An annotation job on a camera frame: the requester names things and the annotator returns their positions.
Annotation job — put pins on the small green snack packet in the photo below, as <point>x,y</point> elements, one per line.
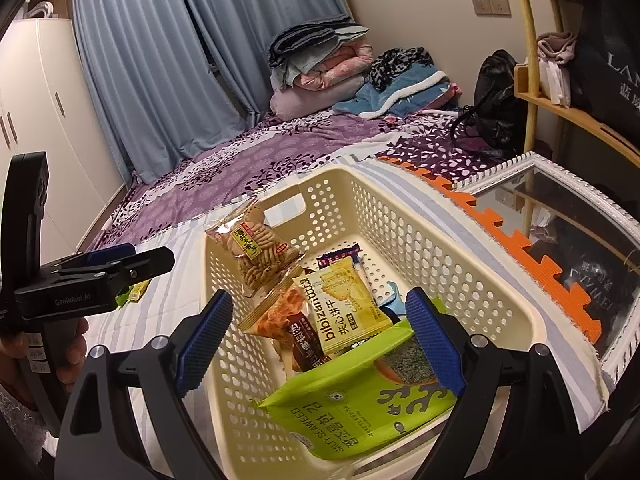
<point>132,292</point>

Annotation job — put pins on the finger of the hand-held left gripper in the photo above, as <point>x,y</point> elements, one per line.
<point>145,265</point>
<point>107,255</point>

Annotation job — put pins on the beige wall socket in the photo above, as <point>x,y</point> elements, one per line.
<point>499,3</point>
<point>481,5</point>

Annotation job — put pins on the large green seaweed packet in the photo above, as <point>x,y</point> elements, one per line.
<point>350,410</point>

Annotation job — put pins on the pink floral quilt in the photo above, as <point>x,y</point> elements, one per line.
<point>345,67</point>

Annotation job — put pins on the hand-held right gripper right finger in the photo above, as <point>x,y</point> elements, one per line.
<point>435,340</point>

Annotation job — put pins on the orange packet with brown label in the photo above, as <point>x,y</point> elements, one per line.
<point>280,320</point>

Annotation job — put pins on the yellow biscuit packet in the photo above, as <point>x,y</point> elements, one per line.
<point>340,305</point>

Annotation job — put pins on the light blue snack packet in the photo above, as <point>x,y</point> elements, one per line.
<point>395,307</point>

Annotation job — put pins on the lilac quilt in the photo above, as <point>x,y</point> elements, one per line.
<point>310,100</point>

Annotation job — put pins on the orange foam mat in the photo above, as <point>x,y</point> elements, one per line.
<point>540,270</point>

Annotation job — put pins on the white folded cloth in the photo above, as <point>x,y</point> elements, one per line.
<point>555,82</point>

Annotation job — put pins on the white framed mirror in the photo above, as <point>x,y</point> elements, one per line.
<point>575,240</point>

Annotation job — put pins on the clear cookie packet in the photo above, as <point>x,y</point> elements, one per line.
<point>255,255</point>

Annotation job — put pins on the leopard print cloth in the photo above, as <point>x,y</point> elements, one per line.
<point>395,62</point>

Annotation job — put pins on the mauve folded cloth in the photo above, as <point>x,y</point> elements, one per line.
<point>555,45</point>

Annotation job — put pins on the black bag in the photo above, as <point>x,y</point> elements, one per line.
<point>495,105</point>

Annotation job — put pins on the curved wooden shelf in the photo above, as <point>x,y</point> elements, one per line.
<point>530,35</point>

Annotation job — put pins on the person's left hand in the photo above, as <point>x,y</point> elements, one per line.
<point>72,355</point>

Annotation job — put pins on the purple floral bedsheet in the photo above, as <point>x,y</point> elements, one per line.
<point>280,150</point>

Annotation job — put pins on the pale green folded blanket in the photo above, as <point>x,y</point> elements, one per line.
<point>300,65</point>

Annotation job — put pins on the white wardrobe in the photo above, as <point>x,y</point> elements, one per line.
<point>50,110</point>

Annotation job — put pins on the blue fleece garment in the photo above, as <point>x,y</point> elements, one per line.
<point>395,95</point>

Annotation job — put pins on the dark grey folded blanket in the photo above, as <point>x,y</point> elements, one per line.
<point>310,35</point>

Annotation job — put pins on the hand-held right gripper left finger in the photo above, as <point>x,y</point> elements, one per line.
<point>205,345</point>

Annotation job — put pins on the blue and white snack packet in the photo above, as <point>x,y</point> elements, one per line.
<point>340,255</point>

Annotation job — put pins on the dark shopping bag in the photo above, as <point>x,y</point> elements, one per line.
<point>610,60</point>

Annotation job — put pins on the cream perforated plastic basket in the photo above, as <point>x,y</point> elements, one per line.
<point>400,210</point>

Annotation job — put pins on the white clothes hangers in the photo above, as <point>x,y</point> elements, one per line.
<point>37,10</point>

